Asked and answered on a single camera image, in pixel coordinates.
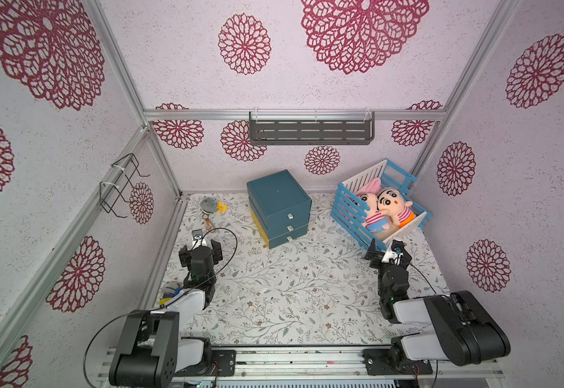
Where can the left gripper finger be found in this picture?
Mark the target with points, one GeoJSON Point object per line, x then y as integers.
{"type": "Point", "coordinates": [217, 254]}
{"type": "Point", "coordinates": [185, 256]}

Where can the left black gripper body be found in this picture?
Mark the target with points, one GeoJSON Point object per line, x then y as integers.
{"type": "Point", "coordinates": [213, 274]}

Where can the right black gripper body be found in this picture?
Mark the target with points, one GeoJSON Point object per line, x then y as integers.
{"type": "Point", "coordinates": [375, 255]}

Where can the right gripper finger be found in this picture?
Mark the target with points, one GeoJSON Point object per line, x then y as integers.
{"type": "Point", "coordinates": [373, 255]}
{"type": "Point", "coordinates": [403, 258]}

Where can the teal drawer cabinet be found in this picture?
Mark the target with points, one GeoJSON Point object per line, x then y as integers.
{"type": "Point", "coordinates": [280, 208]}

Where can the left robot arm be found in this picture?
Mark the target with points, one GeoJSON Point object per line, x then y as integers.
{"type": "Point", "coordinates": [151, 349]}

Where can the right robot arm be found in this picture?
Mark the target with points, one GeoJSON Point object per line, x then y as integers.
{"type": "Point", "coordinates": [461, 330]}

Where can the blue yellow small toy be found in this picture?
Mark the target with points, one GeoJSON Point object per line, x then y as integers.
{"type": "Point", "coordinates": [169, 291]}

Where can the pink plush doll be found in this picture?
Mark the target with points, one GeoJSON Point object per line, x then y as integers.
{"type": "Point", "coordinates": [374, 220]}

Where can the grey plush duck toy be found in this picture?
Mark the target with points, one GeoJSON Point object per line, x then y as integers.
{"type": "Point", "coordinates": [210, 205]}

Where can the blue white toy crib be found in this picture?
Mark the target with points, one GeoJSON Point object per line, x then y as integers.
{"type": "Point", "coordinates": [349, 211]}

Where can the boy plush doll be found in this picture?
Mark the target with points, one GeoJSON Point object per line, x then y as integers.
{"type": "Point", "coordinates": [392, 204]}

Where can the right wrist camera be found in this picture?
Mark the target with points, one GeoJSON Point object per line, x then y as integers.
{"type": "Point", "coordinates": [393, 256]}

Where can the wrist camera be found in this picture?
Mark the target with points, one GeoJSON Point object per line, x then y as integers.
{"type": "Point", "coordinates": [197, 239]}
{"type": "Point", "coordinates": [393, 256]}

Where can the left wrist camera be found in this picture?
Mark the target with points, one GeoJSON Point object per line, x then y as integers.
{"type": "Point", "coordinates": [197, 239]}

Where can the black wire wall rack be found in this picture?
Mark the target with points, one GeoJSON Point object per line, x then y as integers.
{"type": "Point", "coordinates": [112, 191]}

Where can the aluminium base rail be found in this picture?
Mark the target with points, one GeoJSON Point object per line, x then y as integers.
{"type": "Point", "coordinates": [330, 363]}

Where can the grey wall shelf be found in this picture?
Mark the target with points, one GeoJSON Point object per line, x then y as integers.
{"type": "Point", "coordinates": [314, 132]}

